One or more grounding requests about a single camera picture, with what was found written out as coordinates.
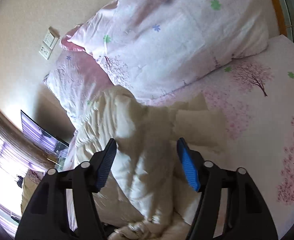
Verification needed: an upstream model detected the cream quilted down jacket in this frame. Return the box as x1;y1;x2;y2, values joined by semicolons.
66;86;226;239

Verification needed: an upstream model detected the cluttered glass side table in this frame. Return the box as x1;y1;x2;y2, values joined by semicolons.
47;142;69;172

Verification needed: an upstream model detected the dark framed window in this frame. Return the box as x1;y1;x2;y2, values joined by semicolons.
20;111;68;154

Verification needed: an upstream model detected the pink floral bed sheet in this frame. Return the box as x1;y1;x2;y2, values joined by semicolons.
62;35;294;239

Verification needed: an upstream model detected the left floral pillow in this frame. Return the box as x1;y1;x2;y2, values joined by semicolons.
44;50;113;129

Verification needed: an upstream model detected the right pink floral pillow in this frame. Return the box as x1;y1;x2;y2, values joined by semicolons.
62;0;269;100

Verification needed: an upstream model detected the white wall socket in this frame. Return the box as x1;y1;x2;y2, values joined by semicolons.
39;43;52;60

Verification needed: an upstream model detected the white wall switch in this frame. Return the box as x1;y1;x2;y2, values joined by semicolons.
43;27;60;50

